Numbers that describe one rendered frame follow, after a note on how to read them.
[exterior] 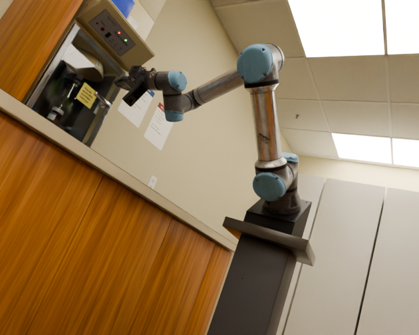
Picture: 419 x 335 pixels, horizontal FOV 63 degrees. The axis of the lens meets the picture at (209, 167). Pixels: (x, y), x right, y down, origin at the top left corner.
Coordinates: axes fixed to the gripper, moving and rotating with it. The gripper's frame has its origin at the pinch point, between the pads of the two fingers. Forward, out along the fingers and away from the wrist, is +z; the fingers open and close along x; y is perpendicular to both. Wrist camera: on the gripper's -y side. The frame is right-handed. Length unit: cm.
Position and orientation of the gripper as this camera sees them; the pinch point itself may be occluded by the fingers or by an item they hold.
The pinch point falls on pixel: (116, 84)
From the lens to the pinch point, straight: 157.1
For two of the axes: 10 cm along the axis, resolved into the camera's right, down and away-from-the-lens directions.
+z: -8.3, -1.4, 5.5
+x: -4.5, -4.3, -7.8
